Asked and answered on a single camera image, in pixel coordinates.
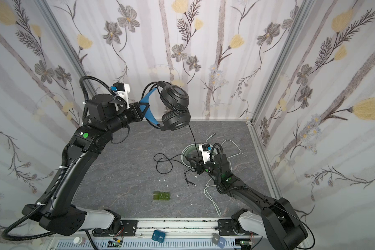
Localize aluminium frame rail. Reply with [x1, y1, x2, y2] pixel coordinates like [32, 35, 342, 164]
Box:
[46, 217, 307, 250]

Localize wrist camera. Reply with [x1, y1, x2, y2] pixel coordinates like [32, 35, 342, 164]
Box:
[110, 82, 131, 104]
[199, 143, 212, 164]

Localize white cable duct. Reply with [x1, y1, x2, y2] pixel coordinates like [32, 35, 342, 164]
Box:
[51, 239, 221, 250]

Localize black blue headphones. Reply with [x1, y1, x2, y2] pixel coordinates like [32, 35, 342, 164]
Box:
[139, 81, 191, 131]

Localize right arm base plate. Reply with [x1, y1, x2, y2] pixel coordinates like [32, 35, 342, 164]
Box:
[217, 219, 237, 236]

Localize mint green headphones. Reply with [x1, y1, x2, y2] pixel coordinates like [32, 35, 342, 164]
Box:
[181, 144, 202, 168]

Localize white round cap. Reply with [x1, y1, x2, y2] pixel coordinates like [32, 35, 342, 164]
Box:
[73, 236, 85, 245]

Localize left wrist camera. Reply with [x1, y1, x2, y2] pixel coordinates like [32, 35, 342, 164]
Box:
[110, 82, 131, 104]

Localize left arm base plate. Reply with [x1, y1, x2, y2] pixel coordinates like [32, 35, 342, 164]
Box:
[119, 220, 139, 237]

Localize small circuit board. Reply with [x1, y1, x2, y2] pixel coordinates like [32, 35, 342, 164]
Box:
[107, 240, 122, 248]

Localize green plastic block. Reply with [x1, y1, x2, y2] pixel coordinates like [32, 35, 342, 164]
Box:
[153, 191, 170, 201]

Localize grey blue tag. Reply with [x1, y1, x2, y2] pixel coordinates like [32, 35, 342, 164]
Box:
[211, 233, 226, 249]

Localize blue square tag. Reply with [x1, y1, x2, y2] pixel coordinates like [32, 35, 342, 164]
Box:
[152, 230, 166, 243]

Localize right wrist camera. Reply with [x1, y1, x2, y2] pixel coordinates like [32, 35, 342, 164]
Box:
[199, 143, 212, 164]

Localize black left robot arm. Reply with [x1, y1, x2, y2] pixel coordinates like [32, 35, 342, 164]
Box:
[1, 76, 150, 241]

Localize black headphone cable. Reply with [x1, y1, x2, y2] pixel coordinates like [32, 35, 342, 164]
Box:
[152, 123, 204, 186]

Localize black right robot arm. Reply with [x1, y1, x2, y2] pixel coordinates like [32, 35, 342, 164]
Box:
[193, 143, 315, 250]

